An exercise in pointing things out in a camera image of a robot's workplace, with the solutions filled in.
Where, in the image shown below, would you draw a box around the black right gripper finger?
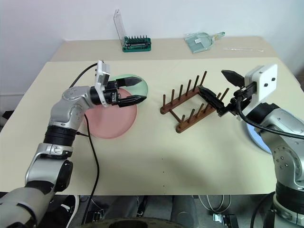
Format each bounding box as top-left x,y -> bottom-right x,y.
198,85 -> 225,111
220,69 -> 246,87

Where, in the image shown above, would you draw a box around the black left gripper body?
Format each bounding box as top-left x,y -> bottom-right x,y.
104,79 -> 121,106

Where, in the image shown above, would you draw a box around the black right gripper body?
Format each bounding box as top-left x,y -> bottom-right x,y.
217,81 -> 258,117

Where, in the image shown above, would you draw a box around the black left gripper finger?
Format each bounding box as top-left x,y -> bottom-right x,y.
117,95 -> 147,108
116,76 -> 143,87

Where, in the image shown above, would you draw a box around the green plate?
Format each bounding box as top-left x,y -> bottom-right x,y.
110,74 -> 150,105

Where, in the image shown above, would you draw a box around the red plate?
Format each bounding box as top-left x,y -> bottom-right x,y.
83,86 -> 139,139

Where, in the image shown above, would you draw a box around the wooden dish rack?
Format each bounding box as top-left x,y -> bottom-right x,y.
160,70 -> 230,133

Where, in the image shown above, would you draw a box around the clear plastic stick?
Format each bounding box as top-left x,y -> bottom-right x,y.
222,47 -> 266,52

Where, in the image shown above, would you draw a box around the green screwdriver bit set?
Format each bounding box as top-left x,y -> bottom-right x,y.
113,9 -> 152,53

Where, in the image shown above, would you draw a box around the blue plate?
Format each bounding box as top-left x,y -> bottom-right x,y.
246,118 -> 274,154

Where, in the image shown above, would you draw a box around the black object beside table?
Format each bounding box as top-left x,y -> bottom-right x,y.
0,110 -> 15,127

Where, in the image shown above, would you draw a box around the grey rounded shape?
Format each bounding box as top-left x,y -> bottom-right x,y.
170,195 -> 199,221

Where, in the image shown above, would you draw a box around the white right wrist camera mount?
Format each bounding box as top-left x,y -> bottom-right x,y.
244,63 -> 278,116

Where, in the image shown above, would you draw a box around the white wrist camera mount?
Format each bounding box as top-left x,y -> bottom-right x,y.
244,63 -> 278,116
93,60 -> 112,108

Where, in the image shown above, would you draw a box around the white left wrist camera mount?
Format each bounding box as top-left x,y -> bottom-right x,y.
93,60 -> 112,108

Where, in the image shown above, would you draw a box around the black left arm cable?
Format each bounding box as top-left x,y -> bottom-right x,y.
70,63 -> 100,226

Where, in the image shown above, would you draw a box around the grey wire loops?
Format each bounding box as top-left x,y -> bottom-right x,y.
198,194 -> 232,212

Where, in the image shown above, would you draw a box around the white cable under table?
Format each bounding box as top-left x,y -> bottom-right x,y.
60,194 -> 80,226

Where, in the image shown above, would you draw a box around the silver metal bracket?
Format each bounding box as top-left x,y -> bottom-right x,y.
212,213 -> 236,225
91,210 -> 105,222

